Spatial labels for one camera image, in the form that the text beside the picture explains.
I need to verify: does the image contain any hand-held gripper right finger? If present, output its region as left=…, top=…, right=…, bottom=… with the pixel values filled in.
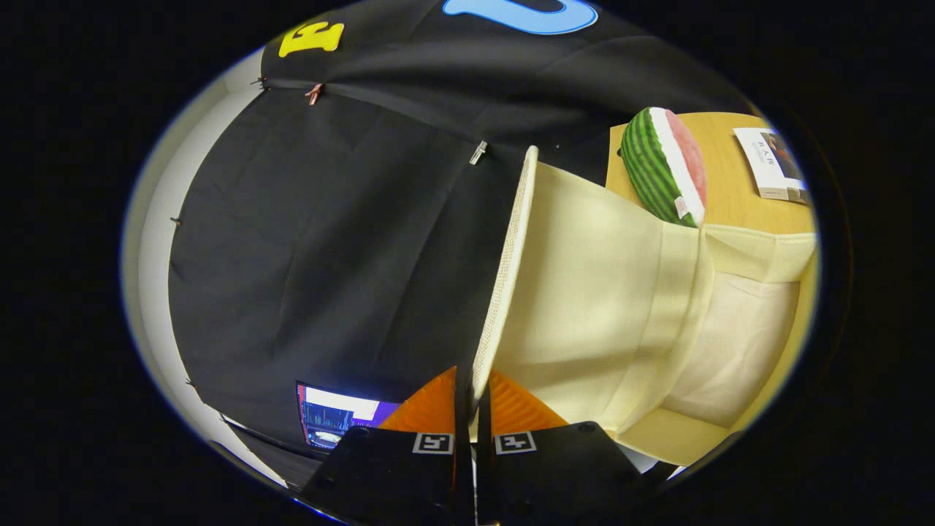
left=475, top=369, right=655, bottom=526

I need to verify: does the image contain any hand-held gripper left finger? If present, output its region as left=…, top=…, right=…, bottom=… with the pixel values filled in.
left=299, top=365, right=476, bottom=526

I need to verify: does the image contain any beige fabric storage box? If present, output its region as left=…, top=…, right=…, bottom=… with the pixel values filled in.
left=471, top=145, right=817, bottom=467

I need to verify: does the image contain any computer monitor screen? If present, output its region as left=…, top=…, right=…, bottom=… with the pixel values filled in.
left=296, top=381, right=401, bottom=451

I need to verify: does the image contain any black backdrop cloth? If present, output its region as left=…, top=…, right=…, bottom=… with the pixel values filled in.
left=168, top=0, right=753, bottom=468

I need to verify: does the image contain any watermelon slice toy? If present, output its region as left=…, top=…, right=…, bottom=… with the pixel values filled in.
left=619, top=107, right=708, bottom=229

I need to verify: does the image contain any white portrait cover book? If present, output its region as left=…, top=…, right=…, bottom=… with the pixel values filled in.
left=733, top=127, right=813, bottom=205

